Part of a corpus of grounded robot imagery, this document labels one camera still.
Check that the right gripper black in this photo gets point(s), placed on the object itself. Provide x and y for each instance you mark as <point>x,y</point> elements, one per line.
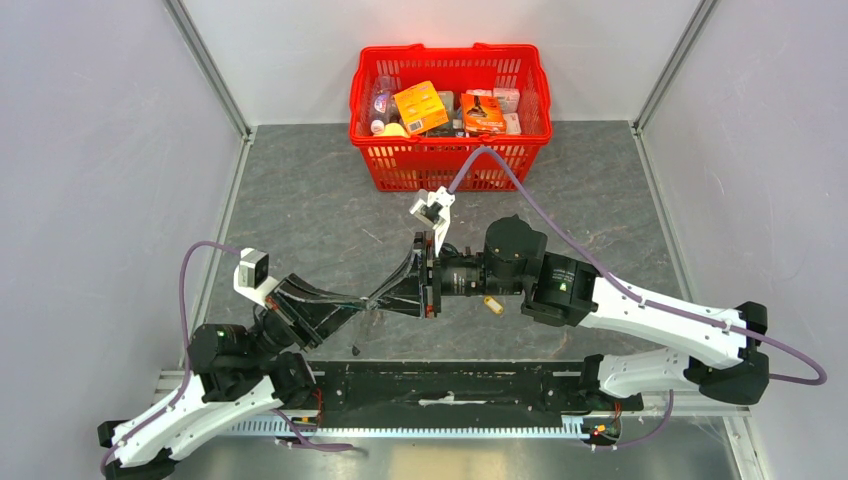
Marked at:
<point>410,288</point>

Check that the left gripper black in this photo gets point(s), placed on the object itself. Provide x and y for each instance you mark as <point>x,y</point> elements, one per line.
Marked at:
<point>328,309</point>

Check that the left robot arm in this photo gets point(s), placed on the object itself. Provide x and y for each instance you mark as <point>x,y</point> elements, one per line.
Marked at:
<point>234,373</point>

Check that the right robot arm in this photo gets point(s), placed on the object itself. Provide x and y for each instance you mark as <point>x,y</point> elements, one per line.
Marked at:
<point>699,349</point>

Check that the yellow key tag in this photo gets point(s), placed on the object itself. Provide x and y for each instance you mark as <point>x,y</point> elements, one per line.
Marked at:
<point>493,305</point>

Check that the yellow round item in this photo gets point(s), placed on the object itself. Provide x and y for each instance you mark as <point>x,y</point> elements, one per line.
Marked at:
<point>394,130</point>

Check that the red shopping basket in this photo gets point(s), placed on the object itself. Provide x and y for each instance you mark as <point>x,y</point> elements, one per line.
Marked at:
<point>397,163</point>

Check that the orange box left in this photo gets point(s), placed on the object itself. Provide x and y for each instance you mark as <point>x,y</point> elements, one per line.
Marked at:
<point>420,108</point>

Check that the clear plastic bottle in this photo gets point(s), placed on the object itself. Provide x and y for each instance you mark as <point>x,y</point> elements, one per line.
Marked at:
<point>382,108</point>

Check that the orange black package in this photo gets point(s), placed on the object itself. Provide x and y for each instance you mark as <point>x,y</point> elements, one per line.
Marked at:
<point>482,114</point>

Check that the white pink box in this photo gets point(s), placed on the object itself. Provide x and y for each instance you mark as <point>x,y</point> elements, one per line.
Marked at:
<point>508,99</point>

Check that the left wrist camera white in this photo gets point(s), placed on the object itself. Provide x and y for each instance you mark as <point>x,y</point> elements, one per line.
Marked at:
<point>251,277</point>

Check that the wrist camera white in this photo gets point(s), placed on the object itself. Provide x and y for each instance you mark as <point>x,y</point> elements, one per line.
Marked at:
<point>251,277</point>
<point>433,209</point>

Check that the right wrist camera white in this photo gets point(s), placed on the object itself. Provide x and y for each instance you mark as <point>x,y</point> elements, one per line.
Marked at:
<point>433,209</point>

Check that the black base frame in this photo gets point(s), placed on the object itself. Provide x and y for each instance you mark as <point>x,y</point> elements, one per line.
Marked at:
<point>452,394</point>

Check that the white slotted cable duct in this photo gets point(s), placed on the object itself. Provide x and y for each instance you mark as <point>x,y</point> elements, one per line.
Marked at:
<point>269,424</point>

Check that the left aluminium corner post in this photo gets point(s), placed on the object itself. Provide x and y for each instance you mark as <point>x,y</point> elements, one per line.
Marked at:
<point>202,55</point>

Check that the aluminium corner post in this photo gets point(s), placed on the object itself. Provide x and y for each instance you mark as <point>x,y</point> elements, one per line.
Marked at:
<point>687,40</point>
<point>202,55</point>

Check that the right aluminium corner post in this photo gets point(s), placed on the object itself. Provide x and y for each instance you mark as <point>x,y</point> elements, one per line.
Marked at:
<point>687,40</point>

